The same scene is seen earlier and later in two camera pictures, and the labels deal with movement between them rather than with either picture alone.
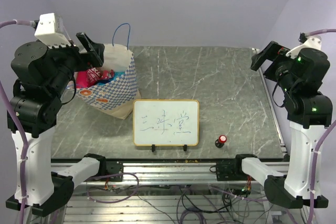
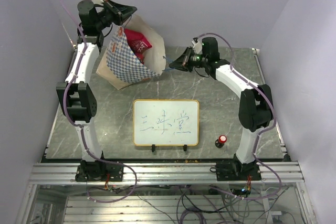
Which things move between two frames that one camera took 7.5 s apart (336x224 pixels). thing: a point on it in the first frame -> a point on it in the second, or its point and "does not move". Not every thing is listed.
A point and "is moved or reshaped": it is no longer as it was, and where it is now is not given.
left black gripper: [94, 58] -> [125, 11]
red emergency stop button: [220, 142] does not move
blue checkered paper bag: [112, 88] -> [121, 66]
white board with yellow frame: [166, 122] does not move
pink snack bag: [86, 78] is moved or reshaped
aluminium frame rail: [167, 174] does not move
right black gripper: [268, 53] -> [180, 64]
